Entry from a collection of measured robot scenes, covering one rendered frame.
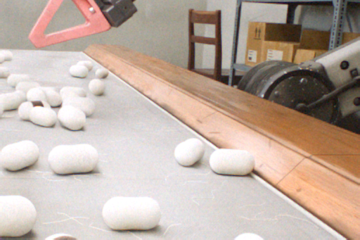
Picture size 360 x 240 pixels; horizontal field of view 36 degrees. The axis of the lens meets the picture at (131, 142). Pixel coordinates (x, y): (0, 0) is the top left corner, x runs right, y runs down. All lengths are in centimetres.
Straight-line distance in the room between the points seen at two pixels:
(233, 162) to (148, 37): 482
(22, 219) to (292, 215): 17
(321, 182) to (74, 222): 17
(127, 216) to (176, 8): 502
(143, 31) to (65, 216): 490
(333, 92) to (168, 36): 447
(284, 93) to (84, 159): 49
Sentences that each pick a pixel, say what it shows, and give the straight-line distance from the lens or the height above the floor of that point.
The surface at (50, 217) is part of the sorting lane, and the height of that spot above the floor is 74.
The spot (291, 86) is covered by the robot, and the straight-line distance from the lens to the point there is 84.
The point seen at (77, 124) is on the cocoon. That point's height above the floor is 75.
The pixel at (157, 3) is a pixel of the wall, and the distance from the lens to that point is 523.
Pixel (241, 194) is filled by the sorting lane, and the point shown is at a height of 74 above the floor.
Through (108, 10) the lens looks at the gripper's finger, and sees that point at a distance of 54.
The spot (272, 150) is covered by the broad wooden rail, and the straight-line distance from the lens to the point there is 45.
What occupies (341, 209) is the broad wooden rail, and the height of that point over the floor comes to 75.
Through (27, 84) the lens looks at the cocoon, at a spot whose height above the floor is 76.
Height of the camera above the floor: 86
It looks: 13 degrees down
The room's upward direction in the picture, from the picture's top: 3 degrees clockwise
